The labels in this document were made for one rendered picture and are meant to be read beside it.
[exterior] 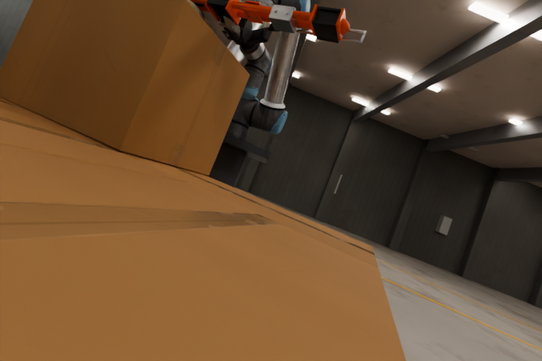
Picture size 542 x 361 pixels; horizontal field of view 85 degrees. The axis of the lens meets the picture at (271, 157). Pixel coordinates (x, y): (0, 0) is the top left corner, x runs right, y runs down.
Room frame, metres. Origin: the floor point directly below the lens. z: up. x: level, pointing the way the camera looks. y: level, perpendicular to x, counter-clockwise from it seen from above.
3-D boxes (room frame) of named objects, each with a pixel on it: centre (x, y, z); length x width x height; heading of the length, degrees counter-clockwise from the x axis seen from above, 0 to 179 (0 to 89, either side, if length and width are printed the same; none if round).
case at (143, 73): (0.99, 0.54, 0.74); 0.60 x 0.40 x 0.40; 68
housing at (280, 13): (0.83, 0.11, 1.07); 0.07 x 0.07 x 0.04; 69
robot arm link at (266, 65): (1.20, 0.20, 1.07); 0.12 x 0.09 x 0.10; 160
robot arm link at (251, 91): (1.20, 0.21, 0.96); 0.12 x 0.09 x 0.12; 79
